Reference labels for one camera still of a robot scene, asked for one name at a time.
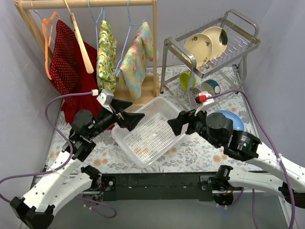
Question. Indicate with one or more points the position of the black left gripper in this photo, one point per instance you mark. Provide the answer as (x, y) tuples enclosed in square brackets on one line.
[(118, 114)]

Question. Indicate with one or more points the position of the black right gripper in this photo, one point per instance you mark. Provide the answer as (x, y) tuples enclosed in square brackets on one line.
[(191, 122)]

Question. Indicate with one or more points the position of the lemon print garment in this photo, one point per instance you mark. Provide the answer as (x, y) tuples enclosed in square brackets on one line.
[(106, 58)]

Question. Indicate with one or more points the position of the pastel floral garment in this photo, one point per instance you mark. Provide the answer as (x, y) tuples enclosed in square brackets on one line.
[(133, 67)]

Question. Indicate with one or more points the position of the red skirt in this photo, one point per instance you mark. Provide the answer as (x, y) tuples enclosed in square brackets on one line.
[(87, 82)]

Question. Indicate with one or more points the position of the beige plastic hanger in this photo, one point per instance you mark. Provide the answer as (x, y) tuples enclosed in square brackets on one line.
[(84, 54)]

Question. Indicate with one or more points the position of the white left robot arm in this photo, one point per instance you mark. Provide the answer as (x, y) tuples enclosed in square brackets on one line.
[(37, 208)]

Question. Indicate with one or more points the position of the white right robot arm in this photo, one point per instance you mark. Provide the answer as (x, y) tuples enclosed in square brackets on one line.
[(282, 177)]

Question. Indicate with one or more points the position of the orange hanger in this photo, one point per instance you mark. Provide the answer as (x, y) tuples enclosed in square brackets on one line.
[(45, 22)]

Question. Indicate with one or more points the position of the white plastic basket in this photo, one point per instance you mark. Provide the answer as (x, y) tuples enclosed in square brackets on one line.
[(152, 136)]

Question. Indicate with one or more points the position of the patterned brown bowl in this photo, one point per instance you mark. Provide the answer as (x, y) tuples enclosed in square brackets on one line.
[(196, 94)]

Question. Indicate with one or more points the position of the wooden clothes rack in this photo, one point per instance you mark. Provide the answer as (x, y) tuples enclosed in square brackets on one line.
[(150, 86)]

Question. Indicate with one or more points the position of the green bowl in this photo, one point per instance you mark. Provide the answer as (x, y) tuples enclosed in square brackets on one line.
[(184, 80)]

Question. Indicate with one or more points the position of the teal white bowl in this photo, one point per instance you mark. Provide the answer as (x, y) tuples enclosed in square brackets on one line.
[(211, 86)]

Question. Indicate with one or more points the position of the floral table mat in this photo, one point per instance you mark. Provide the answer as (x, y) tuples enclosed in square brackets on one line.
[(191, 154)]

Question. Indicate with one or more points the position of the blue plate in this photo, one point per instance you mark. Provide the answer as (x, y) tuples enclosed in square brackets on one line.
[(237, 122)]

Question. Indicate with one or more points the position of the red polka dot garment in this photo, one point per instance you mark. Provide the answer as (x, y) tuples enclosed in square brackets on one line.
[(62, 69)]

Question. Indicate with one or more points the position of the cream plate front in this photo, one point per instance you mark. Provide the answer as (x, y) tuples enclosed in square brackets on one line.
[(201, 47)]

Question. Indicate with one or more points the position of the cream plate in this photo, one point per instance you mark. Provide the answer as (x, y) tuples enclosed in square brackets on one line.
[(219, 40), (201, 47)]

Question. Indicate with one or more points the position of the metal dish rack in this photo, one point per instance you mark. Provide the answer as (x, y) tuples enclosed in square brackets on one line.
[(240, 43)]

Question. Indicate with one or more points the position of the cream plate back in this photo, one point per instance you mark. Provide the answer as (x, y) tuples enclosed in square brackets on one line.
[(219, 40)]

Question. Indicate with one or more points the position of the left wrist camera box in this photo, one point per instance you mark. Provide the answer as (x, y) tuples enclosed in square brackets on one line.
[(105, 97)]

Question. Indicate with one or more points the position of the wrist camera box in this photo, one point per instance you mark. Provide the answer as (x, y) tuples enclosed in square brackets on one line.
[(204, 99), (105, 97)]

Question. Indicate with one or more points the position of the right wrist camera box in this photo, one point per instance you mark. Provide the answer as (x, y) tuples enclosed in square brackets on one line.
[(204, 99)]

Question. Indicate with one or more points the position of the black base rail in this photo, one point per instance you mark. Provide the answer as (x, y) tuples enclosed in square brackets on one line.
[(164, 186)]

